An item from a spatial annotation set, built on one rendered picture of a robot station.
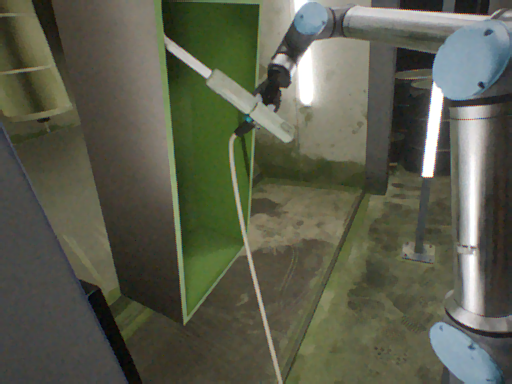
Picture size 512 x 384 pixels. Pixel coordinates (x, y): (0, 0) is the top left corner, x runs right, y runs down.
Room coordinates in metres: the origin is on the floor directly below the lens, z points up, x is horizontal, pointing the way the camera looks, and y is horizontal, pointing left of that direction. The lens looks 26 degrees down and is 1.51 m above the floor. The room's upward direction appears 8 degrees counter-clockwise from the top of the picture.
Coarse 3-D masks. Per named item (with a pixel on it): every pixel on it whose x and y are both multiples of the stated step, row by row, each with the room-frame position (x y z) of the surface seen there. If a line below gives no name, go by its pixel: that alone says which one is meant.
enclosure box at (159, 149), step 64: (64, 0) 0.99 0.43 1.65; (128, 0) 0.89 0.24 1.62; (192, 0) 0.98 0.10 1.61; (256, 0) 1.33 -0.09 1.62; (128, 64) 0.92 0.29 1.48; (256, 64) 1.38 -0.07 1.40; (128, 128) 0.95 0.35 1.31; (192, 128) 1.59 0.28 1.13; (128, 192) 1.00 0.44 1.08; (192, 192) 1.60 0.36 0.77; (128, 256) 1.06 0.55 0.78; (192, 256) 1.38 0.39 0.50
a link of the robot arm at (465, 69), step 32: (480, 32) 0.53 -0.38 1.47; (448, 64) 0.57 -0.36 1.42; (480, 64) 0.51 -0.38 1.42; (448, 96) 0.55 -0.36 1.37; (480, 96) 0.52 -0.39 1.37; (480, 128) 0.51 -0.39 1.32; (480, 160) 0.50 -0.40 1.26; (480, 192) 0.49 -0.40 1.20; (480, 224) 0.48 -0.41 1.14; (480, 256) 0.47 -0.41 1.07; (480, 288) 0.46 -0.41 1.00; (448, 320) 0.49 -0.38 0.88; (480, 320) 0.44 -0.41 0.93; (448, 352) 0.46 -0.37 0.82; (480, 352) 0.40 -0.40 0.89
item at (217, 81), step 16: (176, 48) 0.94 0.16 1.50; (192, 64) 0.94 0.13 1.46; (208, 80) 0.94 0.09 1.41; (224, 80) 0.94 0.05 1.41; (224, 96) 0.95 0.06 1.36; (240, 96) 0.94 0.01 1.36; (256, 112) 0.93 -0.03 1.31; (272, 112) 0.96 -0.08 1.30; (240, 128) 1.05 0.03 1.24; (272, 128) 0.94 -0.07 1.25; (288, 128) 0.94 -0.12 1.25
